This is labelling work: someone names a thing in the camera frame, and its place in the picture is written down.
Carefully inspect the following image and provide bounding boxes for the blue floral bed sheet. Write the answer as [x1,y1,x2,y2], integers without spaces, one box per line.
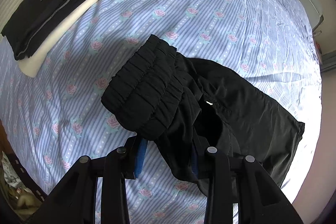
[1,0,322,223]

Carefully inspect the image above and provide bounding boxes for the white folded cloth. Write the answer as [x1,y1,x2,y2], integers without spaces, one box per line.
[17,0,98,78]

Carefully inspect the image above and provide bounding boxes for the stack of folded black clothes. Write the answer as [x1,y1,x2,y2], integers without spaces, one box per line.
[1,0,86,61]

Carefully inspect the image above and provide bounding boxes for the black pants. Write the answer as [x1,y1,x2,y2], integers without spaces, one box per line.
[101,35,305,194]

